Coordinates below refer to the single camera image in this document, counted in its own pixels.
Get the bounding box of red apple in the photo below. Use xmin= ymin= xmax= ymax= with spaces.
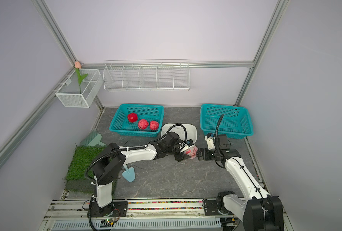
xmin=186 ymin=148 xmax=198 ymax=159
xmin=127 ymin=113 xmax=138 ymax=123
xmin=138 ymin=119 xmax=149 ymax=130
xmin=149 ymin=120 xmax=159 ymax=131

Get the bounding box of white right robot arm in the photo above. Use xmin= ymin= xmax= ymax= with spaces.
xmin=197 ymin=133 xmax=284 ymax=231

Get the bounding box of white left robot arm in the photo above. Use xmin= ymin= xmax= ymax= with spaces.
xmin=84 ymin=131 xmax=194 ymax=218

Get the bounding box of white plastic tub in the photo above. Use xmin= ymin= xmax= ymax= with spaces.
xmin=161 ymin=123 xmax=197 ymax=143

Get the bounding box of teal plastic basket right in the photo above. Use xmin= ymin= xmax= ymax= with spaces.
xmin=200 ymin=104 xmax=254 ymax=139

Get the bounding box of teal plastic basket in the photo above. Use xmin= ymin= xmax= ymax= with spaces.
xmin=109 ymin=104 xmax=164 ymax=138
xmin=200 ymin=104 xmax=254 ymax=139

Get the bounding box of light blue plastic trowel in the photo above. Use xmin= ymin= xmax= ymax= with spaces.
xmin=122 ymin=165 xmax=136 ymax=182

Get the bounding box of teal plastic basket left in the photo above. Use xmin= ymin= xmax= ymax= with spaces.
xmin=109 ymin=104 xmax=164 ymax=138

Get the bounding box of pale green brush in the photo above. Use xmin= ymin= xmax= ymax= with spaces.
xmin=80 ymin=131 xmax=107 ymax=147

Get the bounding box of green artificial grass mat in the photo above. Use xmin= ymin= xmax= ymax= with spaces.
xmin=65 ymin=146 xmax=104 ymax=194

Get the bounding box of artificial pink tulip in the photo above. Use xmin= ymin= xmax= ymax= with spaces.
xmin=75 ymin=61 xmax=88 ymax=94

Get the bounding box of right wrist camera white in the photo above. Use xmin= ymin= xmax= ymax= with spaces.
xmin=205 ymin=133 xmax=216 ymax=150

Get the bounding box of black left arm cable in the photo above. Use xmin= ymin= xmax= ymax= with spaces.
xmin=165 ymin=123 xmax=188 ymax=143

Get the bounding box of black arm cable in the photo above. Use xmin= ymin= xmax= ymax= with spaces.
xmin=214 ymin=114 xmax=225 ymax=151
xmin=165 ymin=123 xmax=188 ymax=143

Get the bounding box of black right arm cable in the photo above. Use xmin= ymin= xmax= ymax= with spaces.
xmin=214 ymin=114 xmax=225 ymax=151

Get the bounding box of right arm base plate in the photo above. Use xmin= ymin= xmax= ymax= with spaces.
xmin=202 ymin=199 xmax=226 ymax=216

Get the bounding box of white slotted cable duct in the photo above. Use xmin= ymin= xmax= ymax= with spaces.
xmin=48 ymin=218 xmax=222 ymax=231

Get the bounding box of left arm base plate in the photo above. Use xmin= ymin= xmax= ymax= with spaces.
xmin=87 ymin=201 xmax=129 ymax=218

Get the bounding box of white wire shelf long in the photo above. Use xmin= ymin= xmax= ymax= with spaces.
xmin=103 ymin=59 xmax=191 ymax=91

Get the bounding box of aluminium frame bar back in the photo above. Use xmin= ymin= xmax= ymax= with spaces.
xmin=82 ymin=60 xmax=254 ymax=69

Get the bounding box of aluminium frame bar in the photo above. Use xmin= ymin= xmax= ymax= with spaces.
xmin=0 ymin=68 xmax=74 ymax=169
xmin=82 ymin=60 xmax=254 ymax=69

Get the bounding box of white wire basket small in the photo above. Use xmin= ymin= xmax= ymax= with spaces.
xmin=55 ymin=69 xmax=103 ymax=108

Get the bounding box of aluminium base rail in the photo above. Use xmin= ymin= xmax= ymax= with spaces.
xmin=43 ymin=197 xmax=287 ymax=221

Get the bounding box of aluminium frame post right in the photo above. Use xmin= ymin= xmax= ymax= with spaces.
xmin=234 ymin=0 xmax=289 ymax=106

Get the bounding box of aluminium frame post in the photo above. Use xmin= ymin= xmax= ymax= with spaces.
xmin=31 ymin=0 xmax=76 ymax=67
xmin=234 ymin=0 xmax=289 ymax=106

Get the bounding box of aluminium frame bar left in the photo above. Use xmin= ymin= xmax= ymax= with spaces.
xmin=0 ymin=68 xmax=74 ymax=169

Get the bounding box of aluminium frame post left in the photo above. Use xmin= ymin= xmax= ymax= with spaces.
xmin=31 ymin=0 xmax=76 ymax=67

